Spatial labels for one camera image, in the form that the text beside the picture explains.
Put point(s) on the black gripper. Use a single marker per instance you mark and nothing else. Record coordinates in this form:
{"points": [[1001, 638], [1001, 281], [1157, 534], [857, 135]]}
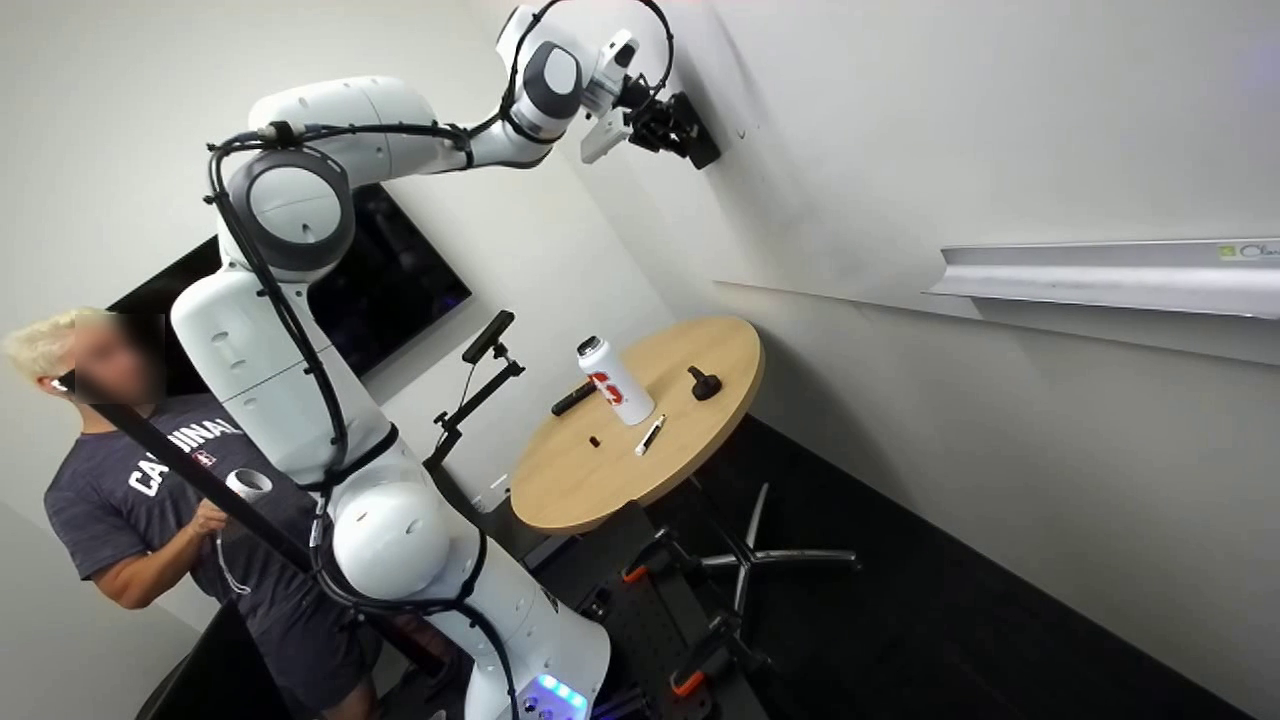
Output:
{"points": [[648, 121]]}

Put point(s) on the black stick-shaped object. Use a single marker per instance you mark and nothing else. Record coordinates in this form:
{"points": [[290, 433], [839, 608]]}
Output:
{"points": [[572, 397]]}

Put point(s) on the black stereo camera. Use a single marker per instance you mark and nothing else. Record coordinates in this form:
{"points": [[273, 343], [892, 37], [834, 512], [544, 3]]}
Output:
{"points": [[491, 335]]}

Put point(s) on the white wall whiteboard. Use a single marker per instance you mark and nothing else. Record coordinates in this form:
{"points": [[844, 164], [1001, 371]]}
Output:
{"points": [[1064, 121]]}

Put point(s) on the person in grey shirt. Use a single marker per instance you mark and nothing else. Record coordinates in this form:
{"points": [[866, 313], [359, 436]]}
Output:
{"points": [[121, 512]]}

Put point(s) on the black camera stand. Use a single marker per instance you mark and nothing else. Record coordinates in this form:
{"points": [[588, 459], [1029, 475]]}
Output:
{"points": [[472, 397]]}

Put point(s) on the white steel water bottle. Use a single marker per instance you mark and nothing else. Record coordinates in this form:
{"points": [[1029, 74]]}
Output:
{"points": [[616, 381]]}

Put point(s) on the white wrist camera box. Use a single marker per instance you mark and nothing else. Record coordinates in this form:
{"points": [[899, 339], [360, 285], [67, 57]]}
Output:
{"points": [[600, 138]]}

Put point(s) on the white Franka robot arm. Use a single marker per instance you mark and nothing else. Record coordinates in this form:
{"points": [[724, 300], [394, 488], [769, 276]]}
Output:
{"points": [[360, 124]]}

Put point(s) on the silver whiteboard tray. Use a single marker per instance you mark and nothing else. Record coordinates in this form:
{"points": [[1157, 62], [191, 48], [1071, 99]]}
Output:
{"points": [[1104, 281]]}

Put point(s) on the white VR controller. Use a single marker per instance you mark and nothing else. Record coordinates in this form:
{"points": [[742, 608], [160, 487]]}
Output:
{"points": [[248, 482]]}

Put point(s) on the black wall monitor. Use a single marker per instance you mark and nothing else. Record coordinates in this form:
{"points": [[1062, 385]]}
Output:
{"points": [[403, 285]]}

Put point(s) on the black bottle lid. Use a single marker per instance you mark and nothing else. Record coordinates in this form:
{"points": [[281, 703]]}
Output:
{"points": [[703, 385]]}

